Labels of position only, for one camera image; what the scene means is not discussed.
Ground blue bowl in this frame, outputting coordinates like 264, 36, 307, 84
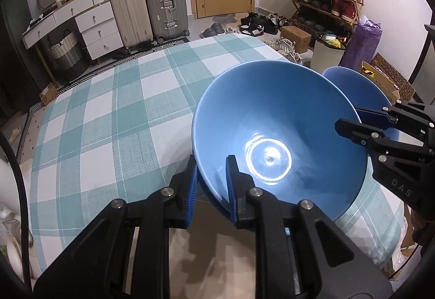
321, 66, 401, 143
191, 60, 368, 222

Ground silver suitcase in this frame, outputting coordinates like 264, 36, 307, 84
142, 0, 190, 42

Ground beige suitcase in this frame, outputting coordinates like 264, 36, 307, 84
107, 0, 154, 49

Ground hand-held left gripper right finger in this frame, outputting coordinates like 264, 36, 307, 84
225, 155, 395, 299

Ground person's right hand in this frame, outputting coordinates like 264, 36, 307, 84
409, 209, 432, 248

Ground brown cardboard box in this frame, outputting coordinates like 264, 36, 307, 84
280, 26, 312, 52

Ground black cable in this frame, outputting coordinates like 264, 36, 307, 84
0, 134, 33, 289

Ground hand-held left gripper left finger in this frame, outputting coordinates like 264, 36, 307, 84
32, 155, 199, 299

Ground white desk with drawers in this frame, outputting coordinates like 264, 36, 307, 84
22, 0, 125, 64

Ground grey door mat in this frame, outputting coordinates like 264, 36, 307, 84
212, 13, 237, 24

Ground purple bag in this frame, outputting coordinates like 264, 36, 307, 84
340, 19, 383, 72

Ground small cardboard box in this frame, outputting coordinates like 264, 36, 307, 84
39, 82, 59, 107

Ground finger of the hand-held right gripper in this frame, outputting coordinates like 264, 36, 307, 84
335, 118, 386, 150
355, 100, 435, 141

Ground woven laundry basket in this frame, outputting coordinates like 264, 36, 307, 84
46, 31, 87, 72

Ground white trash bin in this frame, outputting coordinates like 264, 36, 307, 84
311, 33, 345, 74

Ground scattered shoes and slippers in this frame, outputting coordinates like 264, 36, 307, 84
199, 12, 303, 65

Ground patterned cardboard box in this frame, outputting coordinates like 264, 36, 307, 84
360, 53, 416, 104

